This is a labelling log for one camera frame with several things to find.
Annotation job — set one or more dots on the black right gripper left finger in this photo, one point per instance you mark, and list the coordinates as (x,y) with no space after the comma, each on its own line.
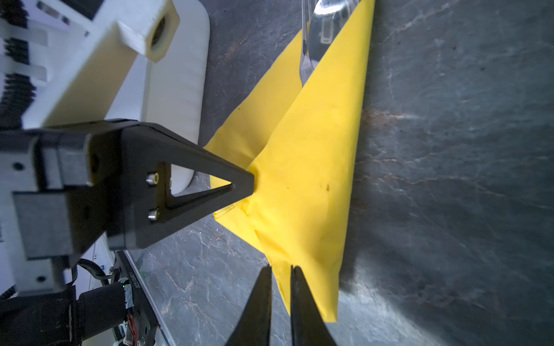
(254,325)

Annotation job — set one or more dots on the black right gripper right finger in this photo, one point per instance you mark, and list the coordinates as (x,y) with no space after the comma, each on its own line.
(307,325)

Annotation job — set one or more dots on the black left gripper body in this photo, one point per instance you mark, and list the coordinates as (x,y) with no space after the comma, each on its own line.
(55,200)

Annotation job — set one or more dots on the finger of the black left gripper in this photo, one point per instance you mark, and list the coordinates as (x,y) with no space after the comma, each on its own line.
(166,183)

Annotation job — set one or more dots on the yellow paper napkin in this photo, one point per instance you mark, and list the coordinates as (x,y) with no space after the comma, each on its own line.
(299,140)

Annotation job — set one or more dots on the silver spoon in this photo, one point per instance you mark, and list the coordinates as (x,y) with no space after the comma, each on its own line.
(326,22)

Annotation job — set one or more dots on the silver fork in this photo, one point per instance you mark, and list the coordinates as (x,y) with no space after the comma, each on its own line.
(306,66)

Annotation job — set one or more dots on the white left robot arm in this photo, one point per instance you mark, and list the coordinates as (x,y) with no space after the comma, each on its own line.
(62,318)

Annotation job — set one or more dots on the white plastic cutlery tray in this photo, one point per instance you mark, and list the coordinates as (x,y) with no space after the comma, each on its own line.
(170,92)

